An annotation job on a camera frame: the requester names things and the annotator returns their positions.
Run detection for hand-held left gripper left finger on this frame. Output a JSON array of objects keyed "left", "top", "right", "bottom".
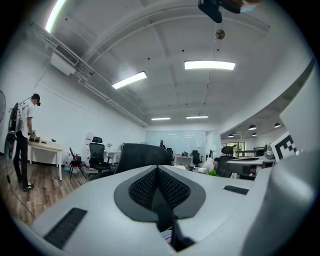
[{"left": 31, "top": 164, "right": 176, "bottom": 256}]

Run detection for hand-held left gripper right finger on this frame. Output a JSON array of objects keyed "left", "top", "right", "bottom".
[{"left": 157, "top": 164, "right": 255, "bottom": 256}]

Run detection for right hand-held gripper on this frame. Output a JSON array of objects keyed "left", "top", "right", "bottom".
[{"left": 239, "top": 58, "right": 320, "bottom": 256}]

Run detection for black mesh chair with headrest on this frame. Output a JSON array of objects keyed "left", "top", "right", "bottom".
[{"left": 89, "top": 142, "right": 174, "bottom": 181}]

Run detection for black folding chair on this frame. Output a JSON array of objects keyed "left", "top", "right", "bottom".
[{"left": 68, "top": 146, "right": 88, "bottom": 180}]

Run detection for window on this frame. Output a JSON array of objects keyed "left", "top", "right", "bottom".
[{"left": 221, "top": 141, "right": 246, "bottom": 157}]

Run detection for clear water jug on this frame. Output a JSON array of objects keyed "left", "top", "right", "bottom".
[{"left": 64, "top": 152, "right": 72, "bottom": 174}]

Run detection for white poster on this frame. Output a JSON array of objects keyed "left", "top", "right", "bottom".
[{"left": 84, "top": 132, "right": 94, "bottom": 163}]

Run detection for glass partition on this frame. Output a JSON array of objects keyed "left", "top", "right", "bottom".
[{"left": 145, "top": 130, "right": 221, "bottom": 161}]

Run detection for white ceiling pipes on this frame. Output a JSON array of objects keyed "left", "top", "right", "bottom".
[{"left": 32, "top": 22, "right": 151, "bottom": 128}]

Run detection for black standing fan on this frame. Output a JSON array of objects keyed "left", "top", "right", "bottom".
[{"left": 0, "top": 89, "right": 7, "bottom": 125}]

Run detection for white air conditioner unit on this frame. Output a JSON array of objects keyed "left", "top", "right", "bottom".
[{"left": 50, "top": 43, "right": 84, "bottom": 77}]

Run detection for black floor cable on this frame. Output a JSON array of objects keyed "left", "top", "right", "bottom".
[{"left": 5, "top": 159, "right": 36, "bottom": 219}]

